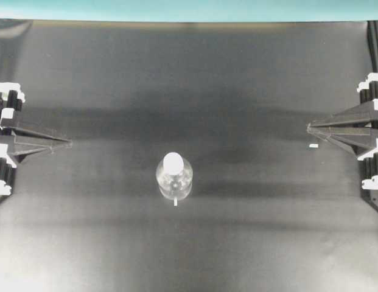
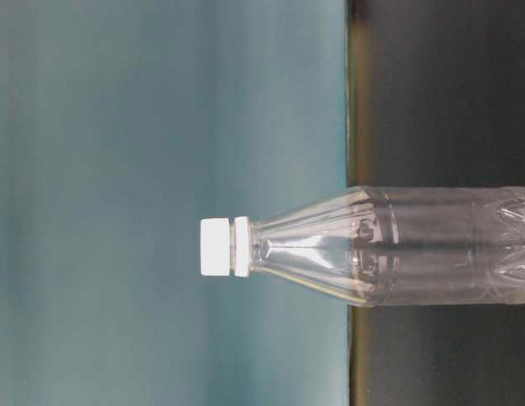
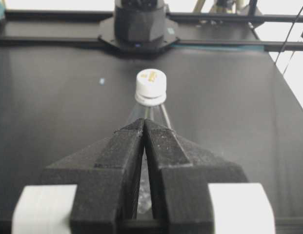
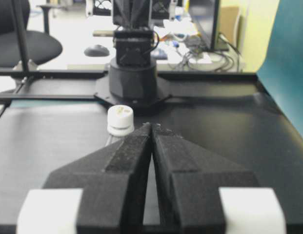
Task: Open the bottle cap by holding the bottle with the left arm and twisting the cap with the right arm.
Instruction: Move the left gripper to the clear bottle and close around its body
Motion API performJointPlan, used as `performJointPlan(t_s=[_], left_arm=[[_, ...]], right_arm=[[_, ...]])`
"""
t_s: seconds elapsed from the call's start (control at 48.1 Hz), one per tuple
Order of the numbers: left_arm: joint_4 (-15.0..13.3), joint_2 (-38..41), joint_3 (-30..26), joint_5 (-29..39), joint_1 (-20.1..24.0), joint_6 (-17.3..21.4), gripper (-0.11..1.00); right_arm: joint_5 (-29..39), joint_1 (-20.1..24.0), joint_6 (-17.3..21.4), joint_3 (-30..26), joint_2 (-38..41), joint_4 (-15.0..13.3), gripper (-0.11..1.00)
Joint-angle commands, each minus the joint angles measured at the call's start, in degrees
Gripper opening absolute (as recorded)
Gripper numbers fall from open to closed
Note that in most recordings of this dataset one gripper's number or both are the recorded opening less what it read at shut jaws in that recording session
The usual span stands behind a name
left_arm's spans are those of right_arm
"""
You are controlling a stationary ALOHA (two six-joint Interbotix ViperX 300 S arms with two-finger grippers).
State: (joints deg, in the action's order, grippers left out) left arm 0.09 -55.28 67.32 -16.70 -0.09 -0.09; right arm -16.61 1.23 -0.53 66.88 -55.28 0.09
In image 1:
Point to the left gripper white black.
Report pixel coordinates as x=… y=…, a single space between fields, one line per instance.
x=14 y=149

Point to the white bottle cap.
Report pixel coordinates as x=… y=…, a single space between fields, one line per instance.
x=173 y=163

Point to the clear plastic bottle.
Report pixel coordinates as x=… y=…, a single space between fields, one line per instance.
x=177 y=187

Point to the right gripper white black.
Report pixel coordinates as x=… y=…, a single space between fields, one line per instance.
x=362 y=142

